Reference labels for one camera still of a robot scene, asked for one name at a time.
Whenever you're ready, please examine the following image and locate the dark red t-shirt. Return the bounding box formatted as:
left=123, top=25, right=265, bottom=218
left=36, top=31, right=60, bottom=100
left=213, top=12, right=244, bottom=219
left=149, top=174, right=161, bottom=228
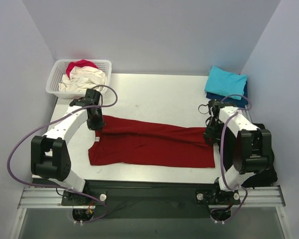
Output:
left=88, top=116, right=215, bottom=168

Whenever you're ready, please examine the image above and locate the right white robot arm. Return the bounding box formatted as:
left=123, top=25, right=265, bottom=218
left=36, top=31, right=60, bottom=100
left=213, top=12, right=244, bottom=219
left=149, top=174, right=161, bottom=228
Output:
left=203, top=100, right=274, bottom=203

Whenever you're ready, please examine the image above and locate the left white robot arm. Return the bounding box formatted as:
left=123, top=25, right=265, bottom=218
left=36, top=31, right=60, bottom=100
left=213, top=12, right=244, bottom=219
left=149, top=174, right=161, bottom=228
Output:
left=31, top=89, right=105, bottom=205

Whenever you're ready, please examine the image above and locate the cream white t-shirt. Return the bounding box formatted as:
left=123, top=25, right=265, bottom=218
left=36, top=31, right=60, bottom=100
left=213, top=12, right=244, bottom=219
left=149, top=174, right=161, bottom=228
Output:
left=59, top=66, right=108, bottom=92

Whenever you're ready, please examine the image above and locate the turquoise folded t-shirt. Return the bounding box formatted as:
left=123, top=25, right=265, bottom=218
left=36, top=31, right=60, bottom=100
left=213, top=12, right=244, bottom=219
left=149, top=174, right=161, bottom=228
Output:
left=205, top=66, right=247, bottom=100

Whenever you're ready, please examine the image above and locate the bright red t-shirt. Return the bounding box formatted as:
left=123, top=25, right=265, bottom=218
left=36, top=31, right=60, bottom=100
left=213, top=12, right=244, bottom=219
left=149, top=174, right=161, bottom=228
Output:
left=66, top=59, right=98, bottom=77

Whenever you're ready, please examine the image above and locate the white plastic basket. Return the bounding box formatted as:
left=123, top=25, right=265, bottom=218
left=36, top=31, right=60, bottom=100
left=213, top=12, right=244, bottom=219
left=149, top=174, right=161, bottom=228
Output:
left=46, top=59, right=112, bottom=99

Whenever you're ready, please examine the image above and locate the black t-shirt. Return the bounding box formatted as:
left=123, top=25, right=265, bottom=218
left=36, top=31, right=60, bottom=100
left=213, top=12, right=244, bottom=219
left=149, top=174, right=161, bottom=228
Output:
left=218, top=123, right=278, bottom=188

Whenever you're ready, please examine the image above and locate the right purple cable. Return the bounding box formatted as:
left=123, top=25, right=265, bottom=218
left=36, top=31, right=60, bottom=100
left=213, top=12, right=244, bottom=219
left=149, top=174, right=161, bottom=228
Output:
left=210, top=94, right=252, bottom=223

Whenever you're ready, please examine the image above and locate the purple cable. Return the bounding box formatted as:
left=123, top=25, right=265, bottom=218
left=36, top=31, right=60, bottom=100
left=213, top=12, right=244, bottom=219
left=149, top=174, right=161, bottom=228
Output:
left=7, top=85, right=119, bottom=223
left=210, top=94, right=252, bottom=223

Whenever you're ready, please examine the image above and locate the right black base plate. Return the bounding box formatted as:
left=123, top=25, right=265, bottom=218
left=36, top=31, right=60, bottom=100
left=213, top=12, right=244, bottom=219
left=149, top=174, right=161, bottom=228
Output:
left=195, top=188, right=241, bottom=206

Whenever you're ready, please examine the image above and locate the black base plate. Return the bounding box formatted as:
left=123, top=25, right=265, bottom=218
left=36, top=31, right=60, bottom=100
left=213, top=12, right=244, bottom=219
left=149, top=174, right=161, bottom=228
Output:
left=195, top=188, right=241, bottom=206
left=56, top=188, right=108, bottom=206

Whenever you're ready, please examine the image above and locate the aluminium rail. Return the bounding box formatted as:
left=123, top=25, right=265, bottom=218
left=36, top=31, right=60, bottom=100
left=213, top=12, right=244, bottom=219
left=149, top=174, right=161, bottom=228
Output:
left=18, top=187, right=286, bottom=209

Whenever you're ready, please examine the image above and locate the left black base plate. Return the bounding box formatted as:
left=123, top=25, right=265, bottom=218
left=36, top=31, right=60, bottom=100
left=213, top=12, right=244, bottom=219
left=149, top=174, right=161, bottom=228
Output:
left=56, top=188, right=108, bottom=206

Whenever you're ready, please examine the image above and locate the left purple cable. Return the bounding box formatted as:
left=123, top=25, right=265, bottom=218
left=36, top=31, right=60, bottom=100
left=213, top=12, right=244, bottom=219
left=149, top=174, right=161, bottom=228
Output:
left=7, top=85, right=119, bottom=223

